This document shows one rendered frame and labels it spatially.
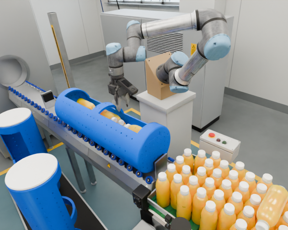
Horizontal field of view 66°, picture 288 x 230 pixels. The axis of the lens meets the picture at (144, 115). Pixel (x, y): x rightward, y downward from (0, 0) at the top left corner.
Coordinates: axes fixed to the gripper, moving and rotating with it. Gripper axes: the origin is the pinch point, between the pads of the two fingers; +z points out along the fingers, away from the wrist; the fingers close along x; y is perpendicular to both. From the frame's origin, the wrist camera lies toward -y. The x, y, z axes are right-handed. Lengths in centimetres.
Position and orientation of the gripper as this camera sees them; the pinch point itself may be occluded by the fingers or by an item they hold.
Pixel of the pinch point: (124, 107)
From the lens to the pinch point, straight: 125.9
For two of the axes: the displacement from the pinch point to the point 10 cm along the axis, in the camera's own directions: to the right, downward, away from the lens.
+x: -6.7, 4.3, -6.0
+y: -7.4, -3.2, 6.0
